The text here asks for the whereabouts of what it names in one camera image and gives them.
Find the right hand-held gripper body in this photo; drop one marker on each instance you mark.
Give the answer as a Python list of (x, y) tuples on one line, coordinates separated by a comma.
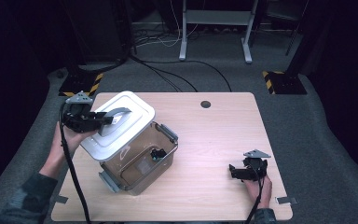
[(256, 168)]

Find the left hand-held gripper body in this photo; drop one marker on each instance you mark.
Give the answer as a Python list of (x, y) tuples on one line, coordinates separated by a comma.
[(79, 119)]

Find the turquoise toy car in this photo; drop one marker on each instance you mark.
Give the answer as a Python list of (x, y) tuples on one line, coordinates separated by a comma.
[(158, 154)]

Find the clear plastic storage box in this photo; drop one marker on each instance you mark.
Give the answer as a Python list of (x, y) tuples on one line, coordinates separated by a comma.
[(143, 174)]

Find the person's left hand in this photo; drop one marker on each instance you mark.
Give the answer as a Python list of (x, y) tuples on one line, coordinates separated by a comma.
[(70, 140)]

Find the person's right hand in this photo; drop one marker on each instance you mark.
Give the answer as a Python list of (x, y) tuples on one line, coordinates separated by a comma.
[(262, 193)]

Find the dark round table grommet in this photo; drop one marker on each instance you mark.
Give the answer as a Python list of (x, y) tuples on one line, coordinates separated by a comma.
[(205, 104)]

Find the dark equipment cabinet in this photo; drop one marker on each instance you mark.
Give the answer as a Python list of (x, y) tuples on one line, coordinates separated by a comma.
[(99, 31)]

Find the black base plate striped edge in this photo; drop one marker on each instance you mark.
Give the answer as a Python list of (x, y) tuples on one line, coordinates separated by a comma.
[(79, 82), (287, 84)]

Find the white metal stand frame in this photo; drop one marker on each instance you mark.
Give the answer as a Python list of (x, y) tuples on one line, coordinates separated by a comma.
[(217, 17)]

